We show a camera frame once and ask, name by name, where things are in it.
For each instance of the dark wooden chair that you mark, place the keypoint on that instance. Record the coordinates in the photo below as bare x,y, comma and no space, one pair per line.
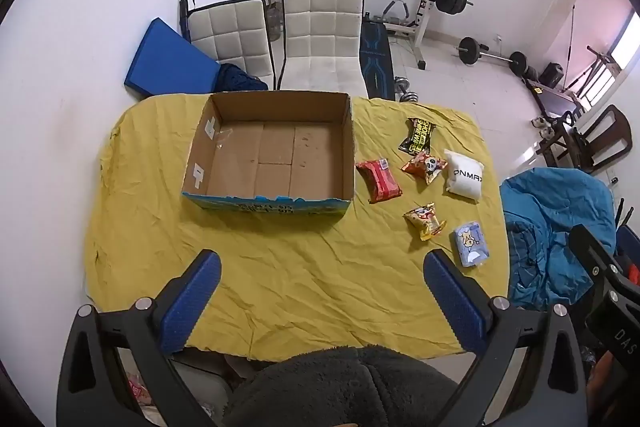
612,127

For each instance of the orange panda snack packet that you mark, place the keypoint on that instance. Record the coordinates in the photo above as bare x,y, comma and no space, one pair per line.
422,167

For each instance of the clear water jug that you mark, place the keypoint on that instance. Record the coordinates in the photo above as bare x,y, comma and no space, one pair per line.
274,24

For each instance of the red snack packet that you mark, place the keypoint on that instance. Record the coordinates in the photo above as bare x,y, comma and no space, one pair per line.
380,181

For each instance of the white soft pouch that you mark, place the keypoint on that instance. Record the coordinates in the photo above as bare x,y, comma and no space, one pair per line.
465,177

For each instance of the blue blanket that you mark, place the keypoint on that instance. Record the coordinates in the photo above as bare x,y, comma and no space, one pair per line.
550,217

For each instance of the black wipes packet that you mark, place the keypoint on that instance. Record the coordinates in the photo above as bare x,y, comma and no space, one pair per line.
417,136

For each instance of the short barbell with black plates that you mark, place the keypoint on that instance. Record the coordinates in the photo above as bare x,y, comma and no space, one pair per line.
470,49

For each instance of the person's dark fleece clothing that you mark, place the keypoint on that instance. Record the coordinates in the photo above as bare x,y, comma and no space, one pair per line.
350,387

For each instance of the yellow snack packet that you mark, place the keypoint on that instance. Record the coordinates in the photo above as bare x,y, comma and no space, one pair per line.
425,222

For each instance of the red printed bag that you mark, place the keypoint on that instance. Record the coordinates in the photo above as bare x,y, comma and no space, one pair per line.
136,389

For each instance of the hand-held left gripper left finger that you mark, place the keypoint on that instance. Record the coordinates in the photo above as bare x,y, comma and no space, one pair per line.
187,302

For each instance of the white padded chair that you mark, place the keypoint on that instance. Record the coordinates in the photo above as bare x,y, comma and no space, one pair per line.
230,32
320,32

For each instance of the white shoes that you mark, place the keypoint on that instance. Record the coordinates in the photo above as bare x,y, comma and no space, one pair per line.
542,124

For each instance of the dark blue knitted cloth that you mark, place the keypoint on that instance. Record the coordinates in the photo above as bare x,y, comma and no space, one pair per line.
240,79

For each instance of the black tripod stand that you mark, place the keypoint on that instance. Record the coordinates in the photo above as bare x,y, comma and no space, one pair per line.
592,69

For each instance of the black box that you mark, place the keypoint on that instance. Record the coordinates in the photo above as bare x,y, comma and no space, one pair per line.
552,74

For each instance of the chrome dumbbell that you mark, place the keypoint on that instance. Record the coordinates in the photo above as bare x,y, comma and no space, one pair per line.
407,96

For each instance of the blue foam mat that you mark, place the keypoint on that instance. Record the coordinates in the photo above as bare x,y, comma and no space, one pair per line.
170,62

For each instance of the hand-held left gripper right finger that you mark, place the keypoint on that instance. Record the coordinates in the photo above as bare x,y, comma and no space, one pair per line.
457,302

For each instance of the cardboard box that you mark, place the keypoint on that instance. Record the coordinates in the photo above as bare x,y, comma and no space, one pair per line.
275,152

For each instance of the yellow tablecloth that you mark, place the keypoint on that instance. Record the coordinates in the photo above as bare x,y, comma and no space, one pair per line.
300,267

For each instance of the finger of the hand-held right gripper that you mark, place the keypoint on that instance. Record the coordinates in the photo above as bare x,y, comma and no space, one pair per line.
592,249

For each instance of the light blue tissue packet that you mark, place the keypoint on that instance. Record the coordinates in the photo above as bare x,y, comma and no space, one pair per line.
470,244

